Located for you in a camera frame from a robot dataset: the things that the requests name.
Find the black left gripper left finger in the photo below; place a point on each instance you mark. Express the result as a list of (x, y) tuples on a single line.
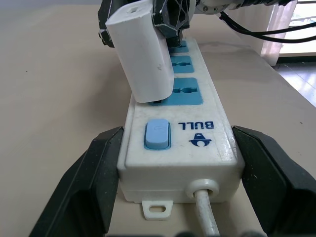
[(81, 187)]

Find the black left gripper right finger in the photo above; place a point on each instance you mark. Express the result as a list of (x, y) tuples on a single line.
[(274, 187)]

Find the sheer pale curtain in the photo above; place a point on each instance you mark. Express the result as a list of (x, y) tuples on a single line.
[(277, 24)]

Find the white power strip blue sockets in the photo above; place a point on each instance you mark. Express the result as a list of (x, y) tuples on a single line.
[(197, 148)]

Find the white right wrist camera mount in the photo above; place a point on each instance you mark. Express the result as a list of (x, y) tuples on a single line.
[(212, 6)]

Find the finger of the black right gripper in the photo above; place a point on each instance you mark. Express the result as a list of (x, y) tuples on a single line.
[(105, 37), (172, 24)]

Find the bright window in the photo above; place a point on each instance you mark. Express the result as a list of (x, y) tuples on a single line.
[(303, 27)]

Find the white charger block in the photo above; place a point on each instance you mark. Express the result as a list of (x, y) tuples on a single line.
[(140, 54)]

